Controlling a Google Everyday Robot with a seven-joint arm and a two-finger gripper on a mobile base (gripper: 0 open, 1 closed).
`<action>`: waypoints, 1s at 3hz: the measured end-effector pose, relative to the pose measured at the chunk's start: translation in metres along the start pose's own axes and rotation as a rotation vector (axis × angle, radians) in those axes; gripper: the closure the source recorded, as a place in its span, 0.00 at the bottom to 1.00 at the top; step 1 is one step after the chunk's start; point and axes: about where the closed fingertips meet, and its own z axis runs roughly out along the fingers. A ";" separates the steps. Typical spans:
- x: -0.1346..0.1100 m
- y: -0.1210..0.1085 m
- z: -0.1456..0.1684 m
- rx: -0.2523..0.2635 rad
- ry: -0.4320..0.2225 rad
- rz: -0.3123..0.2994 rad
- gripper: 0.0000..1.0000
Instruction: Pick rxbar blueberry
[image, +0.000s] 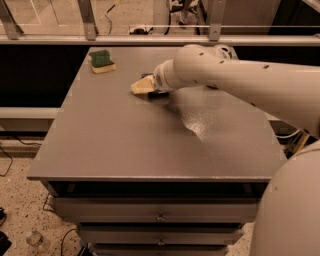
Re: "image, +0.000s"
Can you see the dark blue rxbar wrapper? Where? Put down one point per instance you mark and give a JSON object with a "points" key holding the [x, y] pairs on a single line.
{"points": [[155, 94]]}

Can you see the green and yellow sponge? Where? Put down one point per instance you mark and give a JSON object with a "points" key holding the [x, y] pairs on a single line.
{"points": [[101, 62]]}

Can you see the grey drawer cabinet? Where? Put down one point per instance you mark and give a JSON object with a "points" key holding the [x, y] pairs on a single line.
{"points": [[197, 143]]}

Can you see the bottom grey drawer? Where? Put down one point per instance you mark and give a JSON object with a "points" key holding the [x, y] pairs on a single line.
{"points": [[155, 250]]}

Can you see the grey drawer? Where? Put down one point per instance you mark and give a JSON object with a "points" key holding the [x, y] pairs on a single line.
{"points": [[161, 235], [107, 210], [155, 250]]}

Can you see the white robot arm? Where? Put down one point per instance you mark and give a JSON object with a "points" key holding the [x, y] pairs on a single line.
{"points": [[288, 217]]}

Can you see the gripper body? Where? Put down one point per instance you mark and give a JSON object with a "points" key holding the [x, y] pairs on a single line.
{"points": [[158, 78]]}

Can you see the green soda can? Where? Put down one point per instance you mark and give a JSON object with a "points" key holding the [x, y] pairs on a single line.
{"points": [[223, 51]]}

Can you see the metal guard railing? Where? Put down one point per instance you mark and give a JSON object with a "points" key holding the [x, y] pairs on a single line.
{"points": [[157, 22]]}

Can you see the wooden frame stand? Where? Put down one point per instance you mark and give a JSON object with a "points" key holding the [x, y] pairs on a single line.
{"points": [[298, 144]]}

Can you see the top grey drawer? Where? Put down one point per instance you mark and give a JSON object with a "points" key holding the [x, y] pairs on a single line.
{"points": [[107, 210]]}

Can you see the middle grey drawer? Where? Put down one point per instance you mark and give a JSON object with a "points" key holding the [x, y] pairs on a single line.
{"points": [[161, 235]]}

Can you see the clear plastic water bottle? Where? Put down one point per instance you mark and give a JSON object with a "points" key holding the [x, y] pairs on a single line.
{"points": [[38, 241]]}

